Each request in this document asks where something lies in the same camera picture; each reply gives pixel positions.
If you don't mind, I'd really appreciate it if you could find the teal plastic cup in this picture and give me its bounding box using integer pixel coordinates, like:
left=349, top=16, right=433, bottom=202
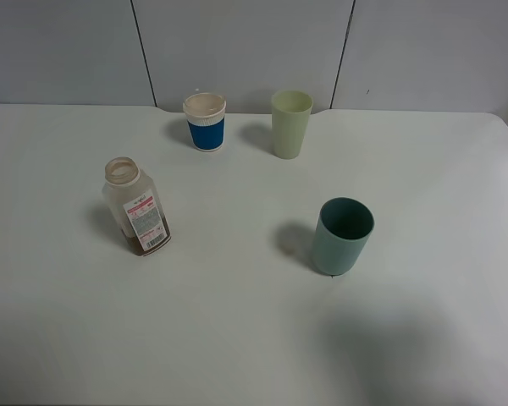
left=311, top=197, right=375, bottom=277

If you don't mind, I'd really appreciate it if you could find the clear plastic drink bottle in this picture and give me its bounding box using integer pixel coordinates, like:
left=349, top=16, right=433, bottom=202
left=102, top=156, right=171, bottom=256

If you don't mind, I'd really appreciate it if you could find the pale green plastic cup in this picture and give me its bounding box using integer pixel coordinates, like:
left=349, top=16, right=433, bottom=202
left=271, top=91, right=313, bottom=159

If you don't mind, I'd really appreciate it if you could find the blue sleeved paper cup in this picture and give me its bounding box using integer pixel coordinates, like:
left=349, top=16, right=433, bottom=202
left=183, top=93, right=227, bottom=152

